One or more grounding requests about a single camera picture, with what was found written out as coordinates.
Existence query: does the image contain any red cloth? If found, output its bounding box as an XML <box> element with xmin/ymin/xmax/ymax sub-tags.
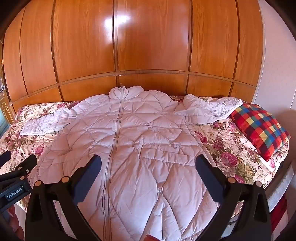
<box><xmin>270</xmin><ymin>197</ymin><xmax>288</xmax><ymax>232</ymax></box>

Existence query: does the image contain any white quilted jacket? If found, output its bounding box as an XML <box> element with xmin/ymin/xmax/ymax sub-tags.
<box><xmin>20</xmin><ymin>86</ymin><xmax>243</xmax><ymax>241</ymax></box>

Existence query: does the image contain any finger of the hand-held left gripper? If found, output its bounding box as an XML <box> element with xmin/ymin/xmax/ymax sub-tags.
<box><xmin>0</xmin><ymin>151</ymin><xmax>11</xmax><ymax>166</ymax></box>
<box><xmin>0</xmin><ymin>154</ymin><xmax>37</xmax><ymax>183</ymax></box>

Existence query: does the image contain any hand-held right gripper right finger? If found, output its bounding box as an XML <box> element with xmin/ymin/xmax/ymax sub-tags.
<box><xmin>195</xmin><ymin>154</ymin><xmax>272</xmax><ymax>241</ymax></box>

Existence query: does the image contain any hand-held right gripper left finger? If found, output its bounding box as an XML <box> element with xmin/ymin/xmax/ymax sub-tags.
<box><xmin>25</xmin><ymin>155</ymin><xmax>102</xmax><ymax>241</ymax></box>

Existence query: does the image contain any plaid pillow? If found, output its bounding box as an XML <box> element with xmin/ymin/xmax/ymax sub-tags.
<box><xmin>230</xmin><ymin>103</ymin><xmax>291</xmax><ymax>162</ymax></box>

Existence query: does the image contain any wooden framed glass panel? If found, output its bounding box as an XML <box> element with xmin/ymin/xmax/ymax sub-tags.
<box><xmin>0</xmin><ymin>56</ymin><xmax>14</xmax><ymax>137</ymax></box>

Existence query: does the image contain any floral bedspread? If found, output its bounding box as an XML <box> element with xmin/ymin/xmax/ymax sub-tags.
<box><xmin>0</xmin><ymin>95</ymin><xmax>289</xmax><ymax>223</ymax></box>

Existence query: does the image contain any grey mattress edge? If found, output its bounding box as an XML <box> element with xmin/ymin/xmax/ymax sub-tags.
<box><xmin>264</xmin><ymin>160</ymin><xmax>293</xmax><ymax>209</ymax></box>

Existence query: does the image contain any person's left hand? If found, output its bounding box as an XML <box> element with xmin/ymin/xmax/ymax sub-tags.
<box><xmin>7</xmin><ymin>206</ymin><xmax>25</xmax><ymax>241</ymax></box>

